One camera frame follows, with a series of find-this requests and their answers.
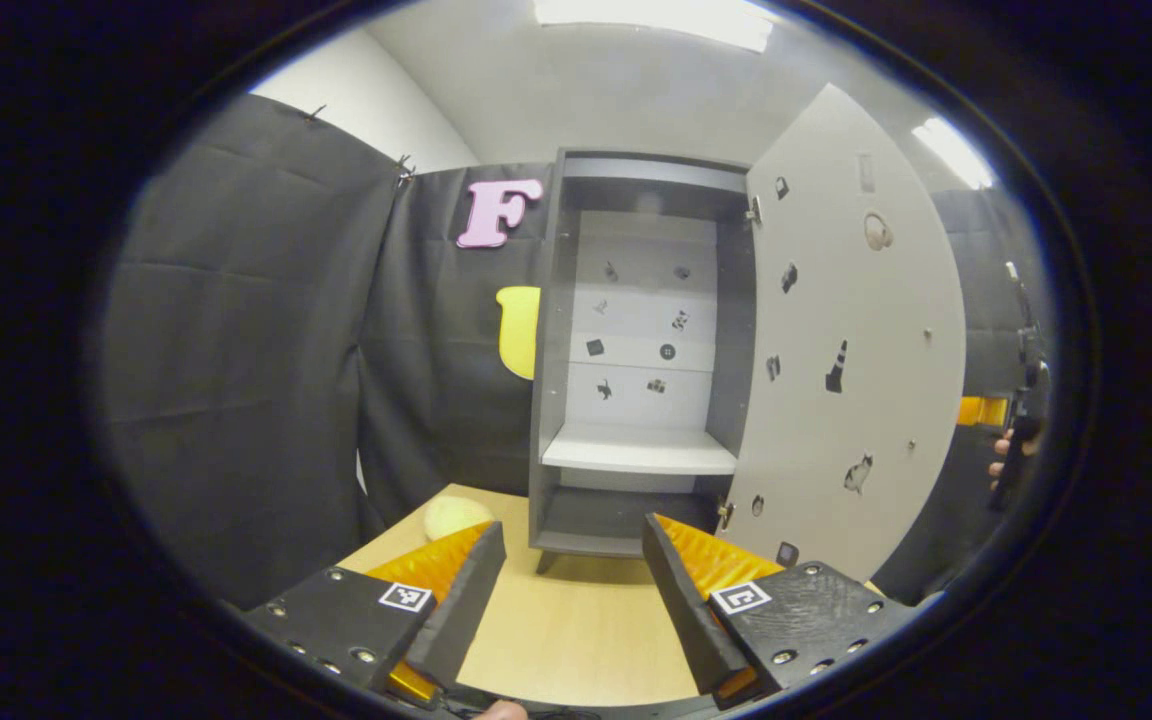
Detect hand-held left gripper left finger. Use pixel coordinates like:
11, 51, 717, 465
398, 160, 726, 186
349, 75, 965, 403
239, 518, 507, 703

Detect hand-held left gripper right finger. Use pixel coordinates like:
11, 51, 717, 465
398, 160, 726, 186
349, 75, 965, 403
641, 512, 922, 711

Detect grey cabinet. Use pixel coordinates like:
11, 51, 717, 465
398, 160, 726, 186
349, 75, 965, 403
528, 148, 759, 576

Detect narrow ceiling light panel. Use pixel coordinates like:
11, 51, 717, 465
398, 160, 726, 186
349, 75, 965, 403
911, 116, 995, 191

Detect black backdrop cloth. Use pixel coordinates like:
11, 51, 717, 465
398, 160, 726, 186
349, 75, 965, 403
96, 92, 1052, 611

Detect wide ceiling light panel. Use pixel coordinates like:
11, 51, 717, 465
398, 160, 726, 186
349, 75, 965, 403
534, 0, 775, 53

